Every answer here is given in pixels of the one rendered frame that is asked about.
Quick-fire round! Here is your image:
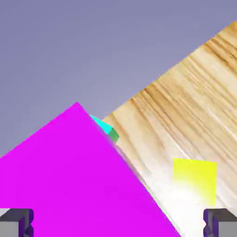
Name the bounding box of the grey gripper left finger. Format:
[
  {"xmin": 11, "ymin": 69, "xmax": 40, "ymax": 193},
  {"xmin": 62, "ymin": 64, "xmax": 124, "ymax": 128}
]
[{"xmin": 0, "ymin": 208, "xmax": 35, "ymax": 237}]

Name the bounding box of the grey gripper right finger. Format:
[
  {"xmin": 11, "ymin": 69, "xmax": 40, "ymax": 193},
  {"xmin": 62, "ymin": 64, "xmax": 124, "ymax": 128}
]
[{"xmin": 203, "ymin": 207, "xmax": 237, "ymax": 237}]

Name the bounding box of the small yellow cube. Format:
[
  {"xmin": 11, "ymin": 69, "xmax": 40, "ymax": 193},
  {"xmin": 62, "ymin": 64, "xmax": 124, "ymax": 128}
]
[{"xmin": 173, "ymin": 157, "xmax": 218, "ymax": 207}]

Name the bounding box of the small cyan cube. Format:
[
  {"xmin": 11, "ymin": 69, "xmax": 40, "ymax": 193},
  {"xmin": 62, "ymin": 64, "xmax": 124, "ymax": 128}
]
[{"xmin": 89, "ymin": 114, "xmax": 120, "ymax": 143}]

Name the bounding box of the large magenta box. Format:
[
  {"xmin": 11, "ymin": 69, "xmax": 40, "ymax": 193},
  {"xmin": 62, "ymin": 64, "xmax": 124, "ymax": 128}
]
[{"xmin": 0, "ymin": 101, "xmax": 181, "ymax": 237}]

